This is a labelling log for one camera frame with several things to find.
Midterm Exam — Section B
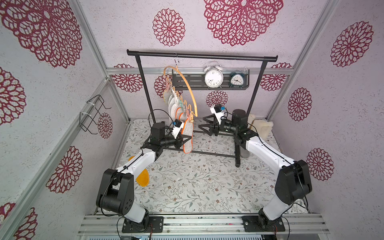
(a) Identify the white grey insole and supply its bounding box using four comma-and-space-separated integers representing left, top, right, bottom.
163, 85, 174, 105

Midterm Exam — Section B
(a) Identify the black wall shelf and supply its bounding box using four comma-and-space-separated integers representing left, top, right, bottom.
184, 71, 250, 90

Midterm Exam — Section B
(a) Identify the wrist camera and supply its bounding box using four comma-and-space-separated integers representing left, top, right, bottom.
171, 119, 184, 139
210, 104, 225, 125

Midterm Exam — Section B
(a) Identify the orange clip hanger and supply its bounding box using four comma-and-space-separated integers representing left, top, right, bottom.
162, 53, 199, 121

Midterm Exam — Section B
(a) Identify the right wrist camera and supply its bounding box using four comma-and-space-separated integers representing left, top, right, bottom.
210, 104, 225, 125

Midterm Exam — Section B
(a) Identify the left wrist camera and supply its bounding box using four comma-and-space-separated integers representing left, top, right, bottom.
171, 119, 184, 139

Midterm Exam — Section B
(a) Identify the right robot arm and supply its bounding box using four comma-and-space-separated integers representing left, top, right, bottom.
199, 104, 313, 229

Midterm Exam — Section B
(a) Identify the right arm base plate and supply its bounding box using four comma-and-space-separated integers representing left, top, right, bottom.
242, 216, 286, 233

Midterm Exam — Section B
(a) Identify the dark green alarm clock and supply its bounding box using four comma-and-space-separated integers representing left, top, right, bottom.
229, 71, 246, 88

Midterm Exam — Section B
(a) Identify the grey insole on floor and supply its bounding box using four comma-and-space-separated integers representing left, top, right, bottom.
240, 147, 250, 159

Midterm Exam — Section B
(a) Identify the orange trimmed white insole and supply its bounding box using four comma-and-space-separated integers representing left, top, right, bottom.
169, 95, 179, 119

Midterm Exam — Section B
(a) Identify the aluminium front rail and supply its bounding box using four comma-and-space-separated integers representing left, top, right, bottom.
77, 213, 330, 240

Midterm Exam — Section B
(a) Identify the yellow shoe insole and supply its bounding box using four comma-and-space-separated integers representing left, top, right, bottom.
128, 156, 151, 187

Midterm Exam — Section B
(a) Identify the black clothes rack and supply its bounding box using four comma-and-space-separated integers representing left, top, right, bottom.
126, 49, 279, 168

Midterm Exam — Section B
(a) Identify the white alarm clock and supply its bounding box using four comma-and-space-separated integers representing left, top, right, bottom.
203, 61, 224, 88

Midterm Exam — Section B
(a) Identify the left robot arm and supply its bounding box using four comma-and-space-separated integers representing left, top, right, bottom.
96, 120, 192, 229

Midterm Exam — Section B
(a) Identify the cream plush toy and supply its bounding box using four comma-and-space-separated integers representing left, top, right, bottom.
248, 114, 274, 141

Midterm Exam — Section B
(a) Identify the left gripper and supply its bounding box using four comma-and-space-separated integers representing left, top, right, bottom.
160, 133, 192, 150

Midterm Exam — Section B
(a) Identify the black wire wall hook rack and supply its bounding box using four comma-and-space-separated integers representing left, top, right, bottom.
79, 94, 111, 135

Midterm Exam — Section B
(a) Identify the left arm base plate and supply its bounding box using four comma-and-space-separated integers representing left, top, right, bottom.
122, 217, 164, 234

